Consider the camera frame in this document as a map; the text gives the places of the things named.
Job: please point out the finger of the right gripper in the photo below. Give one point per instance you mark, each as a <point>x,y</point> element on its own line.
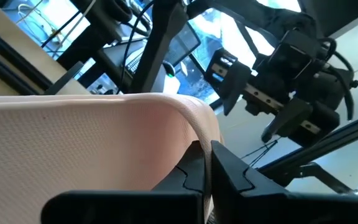
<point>291,116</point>
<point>236,81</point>

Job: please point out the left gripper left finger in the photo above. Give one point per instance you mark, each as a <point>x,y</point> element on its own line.
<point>191,174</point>

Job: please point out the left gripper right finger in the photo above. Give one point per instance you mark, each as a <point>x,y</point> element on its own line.
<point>232,186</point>

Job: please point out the pink slide sandal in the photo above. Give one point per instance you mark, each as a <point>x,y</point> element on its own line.
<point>73,149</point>

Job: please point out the black rig bar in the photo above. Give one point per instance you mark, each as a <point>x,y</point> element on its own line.
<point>322,146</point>

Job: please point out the dark computer monitor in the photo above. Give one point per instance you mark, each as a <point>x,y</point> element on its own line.
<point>182,43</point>

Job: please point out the black laptop keyboard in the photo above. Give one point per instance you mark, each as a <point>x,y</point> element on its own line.
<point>134,62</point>

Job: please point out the thick black pole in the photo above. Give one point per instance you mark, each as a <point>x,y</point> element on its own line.
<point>89,31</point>

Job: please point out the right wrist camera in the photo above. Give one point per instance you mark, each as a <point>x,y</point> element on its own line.
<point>297,53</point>

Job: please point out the black aluminium table frame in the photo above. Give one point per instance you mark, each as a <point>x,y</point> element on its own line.
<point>17,57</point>

